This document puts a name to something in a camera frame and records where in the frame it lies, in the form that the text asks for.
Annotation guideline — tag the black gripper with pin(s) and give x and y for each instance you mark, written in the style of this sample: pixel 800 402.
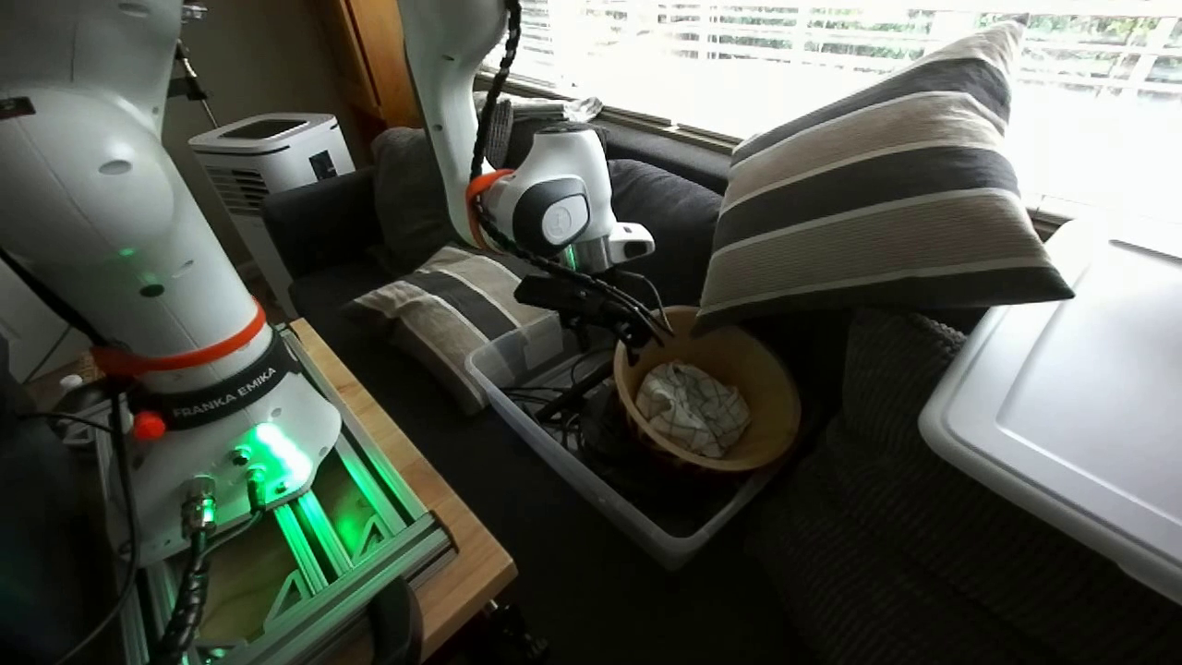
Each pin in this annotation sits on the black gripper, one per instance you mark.
pixel 566 300

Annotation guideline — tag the white checkered cloth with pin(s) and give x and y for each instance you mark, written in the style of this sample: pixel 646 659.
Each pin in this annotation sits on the white checkered cloth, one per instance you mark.
pixel 694 409

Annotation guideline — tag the round wooden bowl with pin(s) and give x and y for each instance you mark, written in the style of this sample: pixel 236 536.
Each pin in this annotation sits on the round wooden bowl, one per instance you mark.
pixel 760 382

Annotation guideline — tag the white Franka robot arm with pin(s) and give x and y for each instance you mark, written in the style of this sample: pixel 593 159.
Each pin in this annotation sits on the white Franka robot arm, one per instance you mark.
pixel 96 188

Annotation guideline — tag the clear plastic container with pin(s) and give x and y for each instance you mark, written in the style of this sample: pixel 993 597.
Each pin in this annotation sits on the clear plastic container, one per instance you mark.
pixel 613 502

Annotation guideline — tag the small striped pillow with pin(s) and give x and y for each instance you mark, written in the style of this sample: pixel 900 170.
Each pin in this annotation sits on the small striped pillow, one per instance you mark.
pixel 462 300

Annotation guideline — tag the large striped pillow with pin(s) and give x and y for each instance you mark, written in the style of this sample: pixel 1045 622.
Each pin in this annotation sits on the large striped pillow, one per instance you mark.
pixel 871 196

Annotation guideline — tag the dark sofa back cushion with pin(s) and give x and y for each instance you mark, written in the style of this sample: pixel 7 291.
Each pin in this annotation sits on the dark sofa back cushion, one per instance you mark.
pixel 407 196
pixel 671 216

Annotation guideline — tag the wooden table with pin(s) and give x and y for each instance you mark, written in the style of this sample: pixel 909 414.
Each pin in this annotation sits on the wooden table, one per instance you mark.
pixel 466 557

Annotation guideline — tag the white window blinds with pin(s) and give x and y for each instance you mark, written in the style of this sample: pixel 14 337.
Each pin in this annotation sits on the white window blinds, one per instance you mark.
pixel 760 49

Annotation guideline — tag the dark grey sofa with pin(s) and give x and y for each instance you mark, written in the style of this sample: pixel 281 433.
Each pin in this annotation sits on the dark grey sofa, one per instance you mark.
pixel 887 568

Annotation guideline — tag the white air purifier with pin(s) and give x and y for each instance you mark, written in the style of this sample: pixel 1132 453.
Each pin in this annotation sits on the white air purifier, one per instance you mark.
pixel 264 153

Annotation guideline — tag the white plastic lid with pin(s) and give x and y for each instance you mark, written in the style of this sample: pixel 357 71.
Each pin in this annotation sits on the white plastic lid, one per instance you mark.
pixel 1072 409

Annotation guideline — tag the aluminium mounting frame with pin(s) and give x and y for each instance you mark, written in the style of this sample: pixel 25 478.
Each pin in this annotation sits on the aluminium mounting frame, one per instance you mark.
pixel 357 529

